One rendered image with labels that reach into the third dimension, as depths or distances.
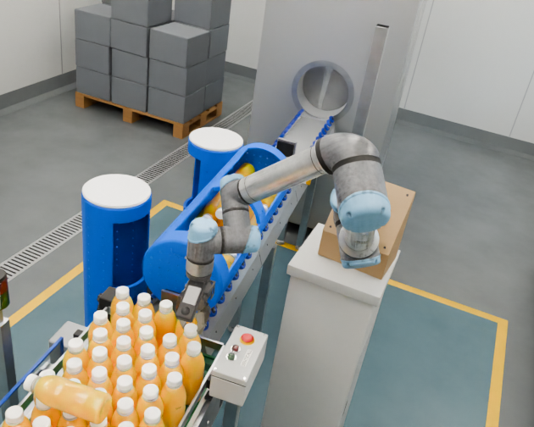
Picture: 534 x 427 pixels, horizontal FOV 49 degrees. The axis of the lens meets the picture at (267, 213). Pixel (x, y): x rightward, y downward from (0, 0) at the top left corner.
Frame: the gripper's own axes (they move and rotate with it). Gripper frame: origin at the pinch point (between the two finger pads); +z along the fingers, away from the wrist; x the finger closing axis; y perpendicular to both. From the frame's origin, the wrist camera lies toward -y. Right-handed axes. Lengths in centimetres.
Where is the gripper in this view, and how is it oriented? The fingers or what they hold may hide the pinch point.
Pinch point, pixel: (191, 329)
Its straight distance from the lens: 173.9
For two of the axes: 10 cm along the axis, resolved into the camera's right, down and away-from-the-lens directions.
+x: -9.5, -2.6, 1.9
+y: 2.9, -4.6, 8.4
